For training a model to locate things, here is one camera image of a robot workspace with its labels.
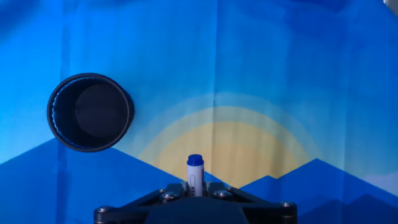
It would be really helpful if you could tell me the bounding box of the white pen with blue cap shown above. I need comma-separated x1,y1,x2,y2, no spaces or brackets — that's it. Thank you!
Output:
186,153,205,197

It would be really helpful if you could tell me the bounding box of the blue mountain print cloth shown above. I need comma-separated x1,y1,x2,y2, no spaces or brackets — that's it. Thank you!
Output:
0,0,398,224

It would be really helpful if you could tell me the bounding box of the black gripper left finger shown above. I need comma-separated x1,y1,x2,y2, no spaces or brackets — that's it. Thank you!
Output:
93,181,194,224

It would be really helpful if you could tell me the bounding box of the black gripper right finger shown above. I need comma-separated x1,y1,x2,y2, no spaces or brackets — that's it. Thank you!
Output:
204,181,299,224

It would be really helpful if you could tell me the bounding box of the dark blue cup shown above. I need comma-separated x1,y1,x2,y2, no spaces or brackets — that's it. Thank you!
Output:
46,72,136,153

